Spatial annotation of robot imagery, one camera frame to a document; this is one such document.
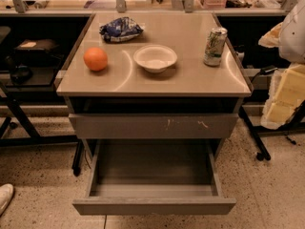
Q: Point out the orange fruit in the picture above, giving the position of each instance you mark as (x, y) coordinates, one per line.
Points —
(95, 59)

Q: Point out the white shoe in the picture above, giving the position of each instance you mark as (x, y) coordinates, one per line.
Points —
(6, 194)

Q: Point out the black box under desk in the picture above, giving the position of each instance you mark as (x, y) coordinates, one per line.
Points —
(37, 62)

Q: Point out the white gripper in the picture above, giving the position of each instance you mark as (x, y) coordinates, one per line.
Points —
(294, 37)

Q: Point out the black power adapter with cable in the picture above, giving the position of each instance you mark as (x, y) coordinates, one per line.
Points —
(264, 71)

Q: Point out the green white drink can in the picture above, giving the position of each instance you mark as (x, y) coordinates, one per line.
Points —
(215, 45)

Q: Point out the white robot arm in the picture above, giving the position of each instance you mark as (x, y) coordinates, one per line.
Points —
(287, 89)

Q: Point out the grey drawer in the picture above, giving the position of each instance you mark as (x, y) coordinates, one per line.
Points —
(151, 126)
(159, 176)

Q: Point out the grey top drawer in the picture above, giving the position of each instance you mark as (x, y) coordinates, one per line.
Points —
(151, 126)

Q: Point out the white bowl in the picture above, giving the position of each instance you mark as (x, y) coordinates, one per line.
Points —
(155, 58)

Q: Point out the blue crumpled chip bag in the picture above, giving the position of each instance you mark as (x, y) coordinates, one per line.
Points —
(120, 30)

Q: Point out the grey cabinet with tabletop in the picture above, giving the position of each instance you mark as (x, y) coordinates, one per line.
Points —
(189, 87)

